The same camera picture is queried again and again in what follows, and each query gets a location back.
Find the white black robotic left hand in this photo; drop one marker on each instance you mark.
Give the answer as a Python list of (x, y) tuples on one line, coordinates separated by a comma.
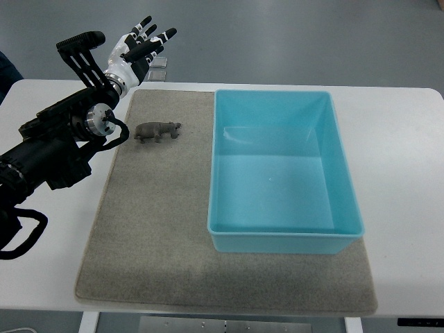
[(134, 53)]

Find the brown toy hippo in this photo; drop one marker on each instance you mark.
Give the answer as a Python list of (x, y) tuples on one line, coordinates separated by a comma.
[(155, 130)]

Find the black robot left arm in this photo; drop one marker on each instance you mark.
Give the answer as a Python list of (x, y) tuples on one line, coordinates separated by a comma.
[(56, 149)]

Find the blue plastic box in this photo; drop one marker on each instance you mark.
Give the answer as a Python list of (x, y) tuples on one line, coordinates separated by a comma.
[(280, 181)]

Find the lower floor socket plate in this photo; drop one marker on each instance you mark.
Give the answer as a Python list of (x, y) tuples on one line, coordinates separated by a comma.
[(157, 76)]

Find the floor socket plate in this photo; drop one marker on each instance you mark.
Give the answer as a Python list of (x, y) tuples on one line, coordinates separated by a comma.
[(159, 62), (157, 76)]

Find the upper floor socket plate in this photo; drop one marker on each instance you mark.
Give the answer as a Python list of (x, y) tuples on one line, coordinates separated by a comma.
[(159, 62)]

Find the dark blue object at left edge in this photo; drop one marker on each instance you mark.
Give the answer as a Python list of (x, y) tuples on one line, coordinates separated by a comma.
[(9, 75)]

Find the grey felt mat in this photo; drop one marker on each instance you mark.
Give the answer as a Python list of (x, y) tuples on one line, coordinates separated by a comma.
[(150, 247)]

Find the metal plate under table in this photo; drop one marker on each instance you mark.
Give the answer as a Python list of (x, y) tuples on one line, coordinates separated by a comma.
[(173, 324)]

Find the black table control panel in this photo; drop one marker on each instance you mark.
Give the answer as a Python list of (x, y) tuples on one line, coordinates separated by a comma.
[(420, 322)]

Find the black ribbed bracket on wrist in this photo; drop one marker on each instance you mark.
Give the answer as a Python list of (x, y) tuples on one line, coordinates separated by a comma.
[(76, 53)]

